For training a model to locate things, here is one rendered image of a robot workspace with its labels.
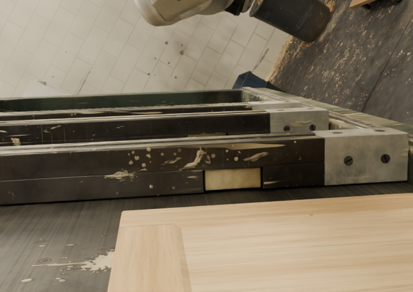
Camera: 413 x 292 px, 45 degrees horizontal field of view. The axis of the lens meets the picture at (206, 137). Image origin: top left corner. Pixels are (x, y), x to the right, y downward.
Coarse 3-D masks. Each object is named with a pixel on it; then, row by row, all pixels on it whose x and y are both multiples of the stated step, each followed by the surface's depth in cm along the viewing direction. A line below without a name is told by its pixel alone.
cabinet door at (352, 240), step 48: (144, 240) 48; (192, 240) 48; (240, 240) 48; (288, 240) 47; (336, 240) 47; (384, 240) 46; (144, 288) 38; (192, 288) 38; (240, 288) 38; (288, 288) 38; (336, 288) 37; (384, 288) 37
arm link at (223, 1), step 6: (216, 0) 76; (222, 0) 80; (228, 0) 84; (234, 0) 86; (240, 0) 86; (216, 6) 80; (222, 6) 82; (228, 6) 86; (234, 6) 86; (240, 6) 87; (204, 12) 80; (210, 12) 81; (216, 12) 84; (234, 12) 87; (240, 12) 91
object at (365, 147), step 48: (48, 144) 72; (96, 144) 71; (144, 144) 69; (192, 144) 69; (240, 144) 69; (288, 144) 70; (336, 144) 71; (384, 144) 71; (0, 192) 67; (48, 192) 67; (96, 192) 68; (144, 192) 69; (192, 192) 70
